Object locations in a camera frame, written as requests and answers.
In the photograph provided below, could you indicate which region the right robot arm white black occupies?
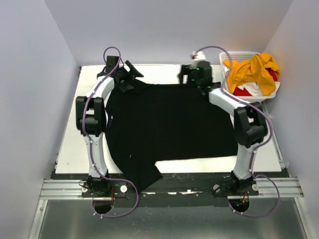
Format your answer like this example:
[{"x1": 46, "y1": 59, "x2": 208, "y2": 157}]
[{"x1": 177, "y1": 60, "x2": 268, "y2": 195}]

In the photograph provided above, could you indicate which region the aluminium rail frame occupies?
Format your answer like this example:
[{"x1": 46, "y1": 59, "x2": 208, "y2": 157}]
[{"x1": 27, "y1": 102, "x2": 310, "y2": 239}]

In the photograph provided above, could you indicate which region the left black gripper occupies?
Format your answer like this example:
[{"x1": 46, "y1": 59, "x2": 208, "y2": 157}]
[{"x1": 116, "y1": 61, "x2": 143, "y2": 92}]

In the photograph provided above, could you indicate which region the white t-shirt in basket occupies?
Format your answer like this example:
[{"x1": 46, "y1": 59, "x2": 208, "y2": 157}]
[{"x1": 223, "y1": 63, "x2": 263, "y2": 97}]

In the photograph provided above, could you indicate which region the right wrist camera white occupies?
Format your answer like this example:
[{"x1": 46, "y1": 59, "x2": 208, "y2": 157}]
[{"x1": 190, "y1": 51, "x2": 206, "y2": 67}]

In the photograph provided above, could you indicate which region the black t-shirt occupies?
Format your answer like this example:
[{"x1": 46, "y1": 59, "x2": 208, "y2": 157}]
[{"x1": 105, "y1": 80, "x2": 238, "y2": 191}]

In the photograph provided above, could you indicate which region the white plastic laundry basket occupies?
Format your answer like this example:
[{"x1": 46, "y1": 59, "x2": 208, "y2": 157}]
[{"x1": 219, "y1": 51, "x2": 276, "y2": 102}]

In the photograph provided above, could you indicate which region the black mounting base plate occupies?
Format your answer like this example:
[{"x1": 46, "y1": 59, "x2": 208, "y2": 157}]
[{"x1": 51, "y1": 173, "x2": 259, "y2": 209}]

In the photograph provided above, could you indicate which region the red t-shirt in basket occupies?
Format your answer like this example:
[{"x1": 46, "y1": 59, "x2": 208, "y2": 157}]
[{"x1": 233, "y1": 68, "x2": 280, "y2": 97}]

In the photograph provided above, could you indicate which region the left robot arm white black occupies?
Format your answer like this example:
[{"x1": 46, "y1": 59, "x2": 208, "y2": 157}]
[{"x1": 75, "y1": 56, "x2": 143, "y2": 197}]

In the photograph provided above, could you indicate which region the yellow t-shirt in basket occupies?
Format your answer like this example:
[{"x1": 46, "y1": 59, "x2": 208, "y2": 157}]
[{"x1": 222, "y1": 53, "x2": 281, "y2": 97}]

